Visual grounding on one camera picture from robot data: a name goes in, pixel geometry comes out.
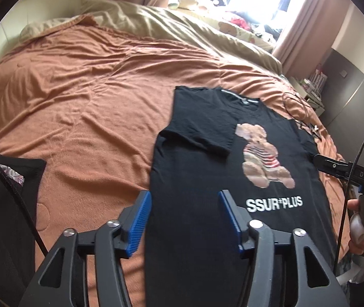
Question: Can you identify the beige duvet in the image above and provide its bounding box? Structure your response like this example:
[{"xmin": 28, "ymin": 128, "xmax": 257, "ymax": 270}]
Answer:
[{"xmin": 20, "ymin": 0, "xmax": 282, "ymax": 71}]

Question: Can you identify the black bear print t-shirt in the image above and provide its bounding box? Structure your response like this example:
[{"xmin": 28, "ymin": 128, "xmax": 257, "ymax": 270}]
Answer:
[{"xmin": 143, "ymin": 85, "xmax": 339, "ymax": 307}]

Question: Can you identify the dark wardrobe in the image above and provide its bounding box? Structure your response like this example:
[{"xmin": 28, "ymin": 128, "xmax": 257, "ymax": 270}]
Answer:
[{"xmin": 319, "ymin": 47, "xmax": 364, "ymax": 143}]

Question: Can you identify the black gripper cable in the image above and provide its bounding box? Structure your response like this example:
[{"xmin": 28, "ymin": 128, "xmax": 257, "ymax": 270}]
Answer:
[{"xmin": 333, "ymin": 125, "xmax": 364, "ymax": 264}]

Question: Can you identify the black braided cable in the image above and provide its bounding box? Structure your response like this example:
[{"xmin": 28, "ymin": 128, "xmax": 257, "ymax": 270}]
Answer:
[{"xmin": 0, "ymin": 145, "xmax": 49, "ymax": 258}]

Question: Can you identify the brown fleece blanket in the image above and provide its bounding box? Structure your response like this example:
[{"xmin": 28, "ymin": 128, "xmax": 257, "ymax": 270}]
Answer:
[{"xmin": 0, "ymin": 16, "xmax": 352, "ymax": 307}]

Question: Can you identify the pink striped box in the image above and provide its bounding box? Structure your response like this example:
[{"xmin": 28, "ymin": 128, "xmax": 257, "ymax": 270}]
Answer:
[{"xmin": 308, "ymin": 65, "xmax": 327, "ymax": 94}]

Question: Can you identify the thin black cord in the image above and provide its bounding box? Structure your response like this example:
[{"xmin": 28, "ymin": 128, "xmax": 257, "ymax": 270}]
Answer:
[{"xmin": 282, "ymin": 91, "xmax": 324, "ymax": 142}]

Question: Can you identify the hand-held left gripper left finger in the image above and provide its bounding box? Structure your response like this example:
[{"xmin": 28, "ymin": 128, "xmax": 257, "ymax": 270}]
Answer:
[{"xmin": 25, "ymin": 189, "xmax": 153, "ymax": 307}]

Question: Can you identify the cream bear print bedding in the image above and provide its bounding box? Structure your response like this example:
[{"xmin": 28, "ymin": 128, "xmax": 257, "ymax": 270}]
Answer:
[{"xmin": 198, "ymin": 5, "xmax": 286, "ymax": 53}]

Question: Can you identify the cream padded headboard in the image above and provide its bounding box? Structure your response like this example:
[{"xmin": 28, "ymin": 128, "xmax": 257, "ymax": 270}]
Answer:
[{"xmin": 0, "ymin": 0, "xmax": 106, "ymax": 85}]

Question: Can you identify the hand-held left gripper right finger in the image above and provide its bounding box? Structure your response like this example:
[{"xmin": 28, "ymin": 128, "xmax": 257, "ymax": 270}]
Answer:
[{"xmin": 218, "ymin": 189, "xmax": 351, "ymax": 307}]

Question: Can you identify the red cloth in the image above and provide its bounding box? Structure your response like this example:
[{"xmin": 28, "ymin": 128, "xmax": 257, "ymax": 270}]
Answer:
[{"xmin": 231, "ymin": 17, "xmax": 252, "ymax": 29}]

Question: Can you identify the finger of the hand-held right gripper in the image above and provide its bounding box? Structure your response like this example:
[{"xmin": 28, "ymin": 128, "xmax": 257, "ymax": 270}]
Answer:
[{"xmin": 313, "ymin": 153, "xmax": 354, "ymax": 180}]

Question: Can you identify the cream plush toy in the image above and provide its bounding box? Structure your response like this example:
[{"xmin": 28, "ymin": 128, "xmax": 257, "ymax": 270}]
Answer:
[{"xmin": 168, "ymin": 0, "xmax": 202, "ymax": 10}]

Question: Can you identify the bedside table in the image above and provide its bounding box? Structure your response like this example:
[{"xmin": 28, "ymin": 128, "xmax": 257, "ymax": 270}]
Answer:
[{"xmin": 292, "ymin": 76, "xmax": 327, "ymax": 116}]

